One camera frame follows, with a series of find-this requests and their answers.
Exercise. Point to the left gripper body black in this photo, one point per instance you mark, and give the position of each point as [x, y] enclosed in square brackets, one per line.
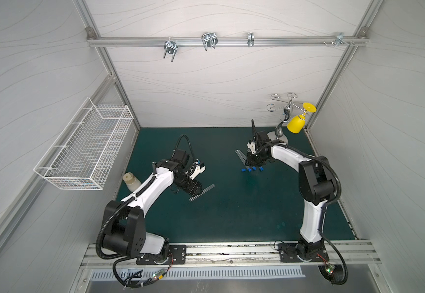
[193, 187]

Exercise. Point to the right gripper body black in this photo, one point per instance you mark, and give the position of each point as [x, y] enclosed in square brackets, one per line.
[254, 159]

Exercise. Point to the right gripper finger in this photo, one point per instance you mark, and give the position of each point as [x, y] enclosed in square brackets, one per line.
[262, 138]
[254, 132]

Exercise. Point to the clear test tube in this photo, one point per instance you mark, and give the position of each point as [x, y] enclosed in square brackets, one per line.
[203, 192]
[242, 158]

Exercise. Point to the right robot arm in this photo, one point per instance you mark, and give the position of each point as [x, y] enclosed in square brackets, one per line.
[319, 186]

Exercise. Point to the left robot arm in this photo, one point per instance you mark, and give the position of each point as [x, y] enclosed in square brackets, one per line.
[123, 234]

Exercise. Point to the chrome cup holder stand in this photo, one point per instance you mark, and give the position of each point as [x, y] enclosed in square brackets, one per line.
[290, 110]

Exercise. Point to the green table mat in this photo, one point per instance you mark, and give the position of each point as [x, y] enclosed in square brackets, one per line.
[243, 206]

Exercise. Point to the beige plastic bottle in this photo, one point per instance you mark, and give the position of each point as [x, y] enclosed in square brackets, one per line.
[131, 182]

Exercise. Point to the metal clamp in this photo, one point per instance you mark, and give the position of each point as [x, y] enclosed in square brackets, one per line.
[209, 40]
[339, 41]
[170, 48]
[250, 39]

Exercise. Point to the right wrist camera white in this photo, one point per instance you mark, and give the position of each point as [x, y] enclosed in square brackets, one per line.
[251, 147]

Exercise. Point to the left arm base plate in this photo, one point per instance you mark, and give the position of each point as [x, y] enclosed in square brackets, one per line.
[175, 253]

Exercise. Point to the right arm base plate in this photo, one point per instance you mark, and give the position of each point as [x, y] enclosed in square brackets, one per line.
[289, 252]

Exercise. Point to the white wire basket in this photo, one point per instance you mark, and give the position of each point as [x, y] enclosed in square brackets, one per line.
[82, 156]

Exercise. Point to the white slotted cable duct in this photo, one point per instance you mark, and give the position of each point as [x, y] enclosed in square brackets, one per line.
[205, 273]

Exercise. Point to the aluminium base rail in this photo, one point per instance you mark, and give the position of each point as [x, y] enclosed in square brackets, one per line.
[210, 254]

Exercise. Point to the aluminium crossbar rail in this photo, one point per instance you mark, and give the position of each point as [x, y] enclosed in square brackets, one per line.
[241, 41]

